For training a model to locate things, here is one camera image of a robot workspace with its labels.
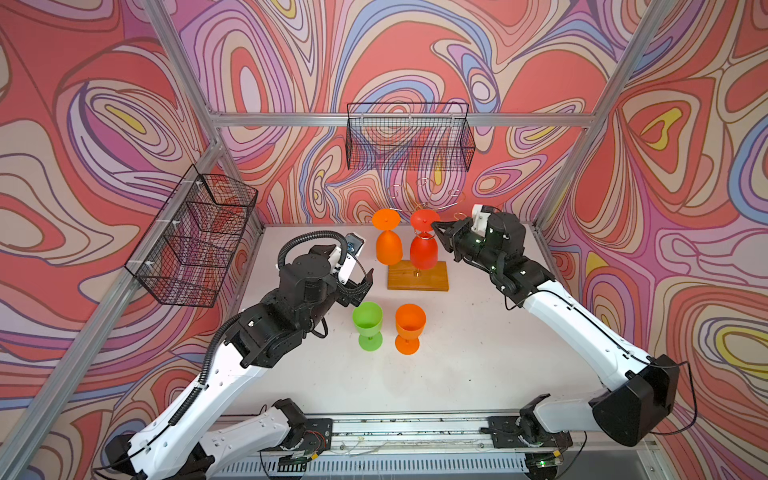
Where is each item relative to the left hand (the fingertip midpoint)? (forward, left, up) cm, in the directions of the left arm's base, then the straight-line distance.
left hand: (354, 257), depth 62 cm
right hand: (+11, -17, -2) cm, 20 cm away
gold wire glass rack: (+52, -22, -24) cm, 62 cm away
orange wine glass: (-2, -14, -25) cm, 28 cm away
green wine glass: (0, -2, -26) cm, 27 cm away
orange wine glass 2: (+17, -8, -16) cm, 24 cm away
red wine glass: (+13, -17, -13) cm, 25 cm away
